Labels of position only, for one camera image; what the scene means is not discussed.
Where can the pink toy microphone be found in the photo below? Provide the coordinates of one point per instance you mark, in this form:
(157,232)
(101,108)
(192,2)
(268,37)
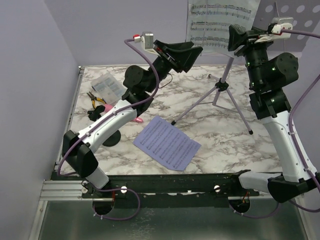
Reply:
(137,119)

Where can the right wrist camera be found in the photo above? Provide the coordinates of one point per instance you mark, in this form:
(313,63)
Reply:
(274,31)

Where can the black microphone desk stand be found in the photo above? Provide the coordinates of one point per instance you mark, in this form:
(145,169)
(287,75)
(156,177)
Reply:
(95,114)

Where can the lilac paper sheet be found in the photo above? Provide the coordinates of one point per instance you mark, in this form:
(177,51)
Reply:
(166,144)

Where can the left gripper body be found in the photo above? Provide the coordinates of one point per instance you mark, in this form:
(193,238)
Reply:
(160,52)

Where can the aluminium extrusion frame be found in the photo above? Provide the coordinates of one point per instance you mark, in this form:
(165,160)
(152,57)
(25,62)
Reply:
(58,190)

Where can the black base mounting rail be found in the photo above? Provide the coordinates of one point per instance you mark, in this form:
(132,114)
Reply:
(216,190)

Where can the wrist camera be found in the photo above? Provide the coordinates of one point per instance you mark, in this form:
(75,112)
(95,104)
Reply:
(146,40)
(274,31)

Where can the white sheet music page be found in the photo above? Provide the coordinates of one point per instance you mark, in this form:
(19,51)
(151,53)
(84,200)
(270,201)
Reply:
(208,21)

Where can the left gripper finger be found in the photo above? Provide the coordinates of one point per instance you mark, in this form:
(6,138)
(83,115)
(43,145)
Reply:
(174,47)
(184,59)

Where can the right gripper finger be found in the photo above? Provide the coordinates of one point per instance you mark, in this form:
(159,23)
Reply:
(258,32)
(237,37)

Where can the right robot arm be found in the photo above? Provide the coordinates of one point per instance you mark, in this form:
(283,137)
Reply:
(267,77)

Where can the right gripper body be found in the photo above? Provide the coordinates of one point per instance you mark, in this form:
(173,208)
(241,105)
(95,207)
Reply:
(250,43)

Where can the clear plastic compartment box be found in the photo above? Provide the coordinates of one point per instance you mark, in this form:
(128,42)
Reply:
(108,88)

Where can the yellow handled pliers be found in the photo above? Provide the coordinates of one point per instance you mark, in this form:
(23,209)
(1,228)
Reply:
(95,99)

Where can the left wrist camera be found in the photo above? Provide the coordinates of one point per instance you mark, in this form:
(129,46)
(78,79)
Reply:
(146,40)

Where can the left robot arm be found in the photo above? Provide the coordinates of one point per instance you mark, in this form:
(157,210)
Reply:
(78,149)

